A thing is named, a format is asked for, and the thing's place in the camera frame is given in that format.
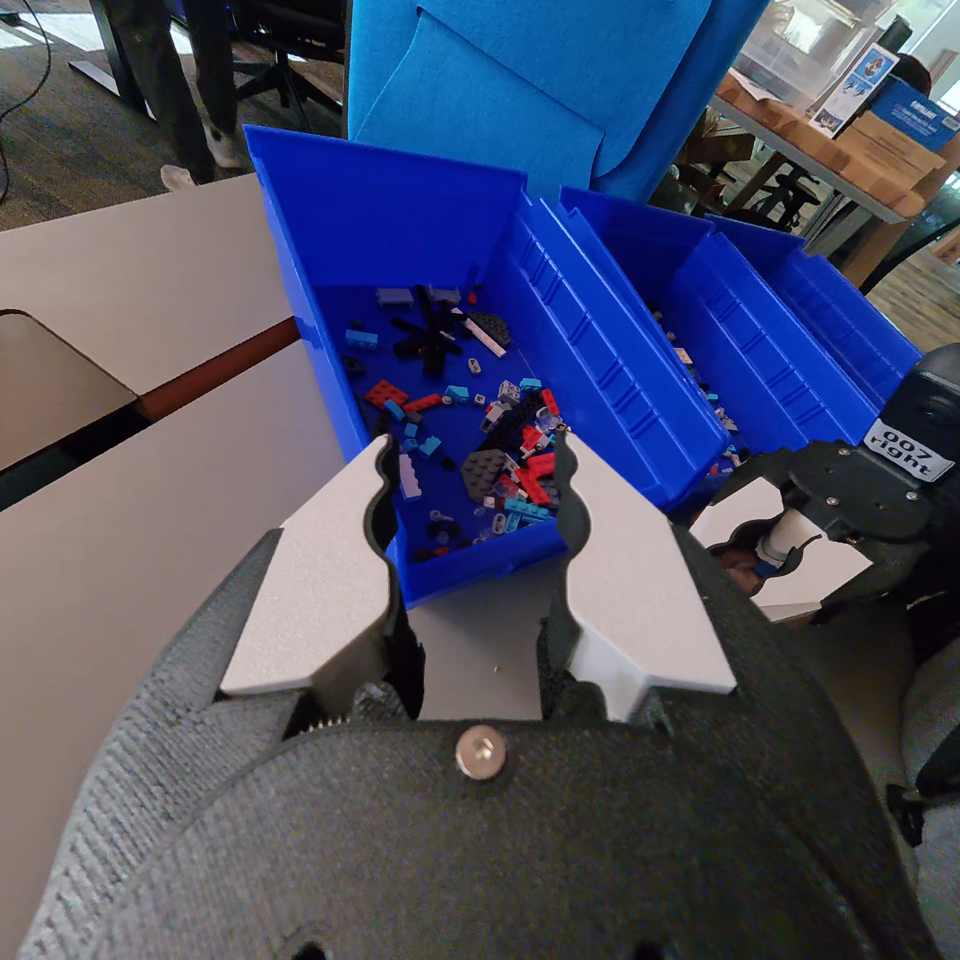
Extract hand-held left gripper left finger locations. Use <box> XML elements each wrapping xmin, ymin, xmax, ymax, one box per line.
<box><xmin>219</xmin><ymin>433</ymin><xmax>427</xmax><ymax>723</ymax></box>

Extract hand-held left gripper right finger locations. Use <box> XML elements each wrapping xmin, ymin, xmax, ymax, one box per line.
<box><xmin>536</xmin><ymin>429</ymin><xmax>739</xmax><ymax>725</ymax></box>

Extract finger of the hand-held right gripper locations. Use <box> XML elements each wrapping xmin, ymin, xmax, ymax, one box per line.
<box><xmin>688</xmin><ymin>476</ymin><xmax>789</xmax><ymax>556</ymax></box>
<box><xmin>750</xmin><ymin>521</ymin><xmax>875</xmax><ymax>624</ymax></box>

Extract blue plastic bin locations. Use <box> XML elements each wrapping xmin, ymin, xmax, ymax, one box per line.
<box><xmin>705</xmin><ymin>213</ymin><xmax>925</xmax><ymax>451</ymax></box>
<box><xmin>243</xmin><ymin>123</ymin><xmax>732</xmax><ymax>610</ymax></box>
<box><xmin>558</xmin><ymin>186</ymin><xmax>882</xmax><ymax>522</ymax></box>

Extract pile of red black bricks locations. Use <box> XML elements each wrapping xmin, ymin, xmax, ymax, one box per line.
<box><xmin>341</xmin><ymin>283</ymin><xmax>571</xmax><ymax>564</ymax></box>

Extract pile of pale grey bricks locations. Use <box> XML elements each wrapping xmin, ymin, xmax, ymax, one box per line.
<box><xmin>648</xmin><ymin>303</ymin><xmax>751</xmax><ymax>481</ymax></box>

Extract grey desk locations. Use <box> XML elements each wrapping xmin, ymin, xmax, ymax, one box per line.
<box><xmin>0</xmin><ymin>174</ymin><xmax>920</xmax><ymax>725</ymax></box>

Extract person's right hand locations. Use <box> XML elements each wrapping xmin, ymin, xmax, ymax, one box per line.
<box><xmin>708</xmin><ymin>549</ymin><xmax>764</xmax><ymax>599</ymax></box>

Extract black mesh chair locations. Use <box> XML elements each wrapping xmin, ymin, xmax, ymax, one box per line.
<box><xmin>738</xmin><ymin>161</ymin><xmax>822</xmax><ymax>234</ymax></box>

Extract blue cardboard box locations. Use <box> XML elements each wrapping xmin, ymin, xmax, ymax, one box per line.
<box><xmin>870</xmin><ymin>75</ymin><xmax>960</xmax><ymax>151</ymax></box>

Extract printed leaflet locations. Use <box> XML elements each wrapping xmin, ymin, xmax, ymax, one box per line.
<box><xmin>808</xmin><ymin>41</ymin><xmax>901</xmax><ymax>138</ymax></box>

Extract stack of clear storage boxes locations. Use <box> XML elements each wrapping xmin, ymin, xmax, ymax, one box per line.
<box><xmin>731</xmin><ymin>0</ymin><xmax>912</xmax><ymax>99</ymax></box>

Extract blue felt bag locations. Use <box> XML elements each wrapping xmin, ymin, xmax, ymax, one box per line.
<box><xmin>346</xmin><ymin>0</ymin><xmax>774</xmax><ymax>204</ymax></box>

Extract black office chair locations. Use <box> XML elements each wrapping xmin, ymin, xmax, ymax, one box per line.
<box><xmin>232</xmin><ymin>0</ymin><xmax>350</xmax><ymax>144</ymax></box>

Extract thin black floor cable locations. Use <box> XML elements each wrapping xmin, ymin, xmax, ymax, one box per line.
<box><xmin>0</xmin><ymin>0</ymin><xmax>54</xmax><ymax>204</ymax></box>

